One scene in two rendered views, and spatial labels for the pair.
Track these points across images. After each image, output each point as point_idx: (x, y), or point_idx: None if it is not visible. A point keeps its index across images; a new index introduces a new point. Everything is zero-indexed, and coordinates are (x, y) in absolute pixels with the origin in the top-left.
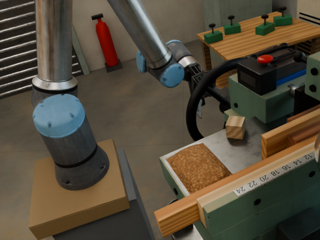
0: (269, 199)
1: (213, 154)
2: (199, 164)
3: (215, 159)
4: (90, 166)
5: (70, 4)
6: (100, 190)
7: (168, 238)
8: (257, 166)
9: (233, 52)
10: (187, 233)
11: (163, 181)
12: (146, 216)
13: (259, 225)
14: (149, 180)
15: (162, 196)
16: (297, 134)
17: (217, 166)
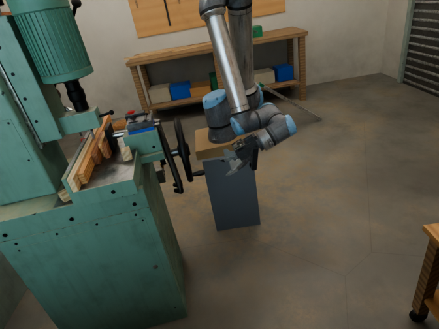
0: None
1: (124, 125)
2: (119, 120)
3: (120, 124)
4: (210, 132)
5: (238, 48)
6: (204, 143)
7: (248, 233)
8: (102, 126)
9: None
10: (157, 167)
11: (309, 232)
12: (248, 205)
13: None
14: (312, 222)
15: (290, 230)
16: (102, 132)
17: (115, 124)
